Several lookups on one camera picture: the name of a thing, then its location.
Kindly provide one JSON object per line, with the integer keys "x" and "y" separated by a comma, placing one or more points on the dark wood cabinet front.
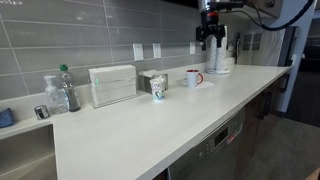
{"x": 253, "y": 140}

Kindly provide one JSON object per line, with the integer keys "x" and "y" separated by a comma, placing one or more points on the tall patterned paper cup stack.
{"x": 222, "y": 58}
{"x": 212, "y": 56}

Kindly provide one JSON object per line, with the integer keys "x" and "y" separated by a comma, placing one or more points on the clear acrylic towel holder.
{"x": 113, "y": 96}

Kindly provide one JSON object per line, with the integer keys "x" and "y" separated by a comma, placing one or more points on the green capped dish soap bottle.
{"x": 71, "y": 93}

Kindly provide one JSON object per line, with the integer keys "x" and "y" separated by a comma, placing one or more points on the white napkin stack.
{"x": 146, "y": 72}

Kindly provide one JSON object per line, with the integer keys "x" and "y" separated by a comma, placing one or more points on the metal napkin holder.
{"x": 144, "y": 83}

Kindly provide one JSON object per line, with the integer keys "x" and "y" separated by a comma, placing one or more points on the patterned paper coffee cup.
{"x": 157, "y": 89}

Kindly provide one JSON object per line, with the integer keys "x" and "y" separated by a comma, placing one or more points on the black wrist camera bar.
{"x": 233, "y": 5}

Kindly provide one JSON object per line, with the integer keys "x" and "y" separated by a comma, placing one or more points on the clear pump soap dispenser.
{"x": 55, "y": 100}

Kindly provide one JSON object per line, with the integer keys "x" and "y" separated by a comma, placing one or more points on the white round cup tray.
{"x": 218, "y": 71}

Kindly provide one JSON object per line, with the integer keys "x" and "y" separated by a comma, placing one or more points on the stainless steel dishwasher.
{"x": 206, "y": 150}

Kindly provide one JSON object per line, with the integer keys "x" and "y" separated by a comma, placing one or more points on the grey sink basin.
{"x": 26, "y": 153}

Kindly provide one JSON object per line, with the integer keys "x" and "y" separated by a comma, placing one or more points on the white paper mat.
{"x": 207, "y": 85}

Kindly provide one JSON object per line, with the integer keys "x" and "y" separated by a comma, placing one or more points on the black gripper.
{"x": 211, "y": 28}

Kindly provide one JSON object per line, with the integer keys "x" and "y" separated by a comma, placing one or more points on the blue sponge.
{"x": 5, "y": 118}

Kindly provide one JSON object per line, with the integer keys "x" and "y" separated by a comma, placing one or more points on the shiny panel black frame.
{"x": 270, "y": 46}

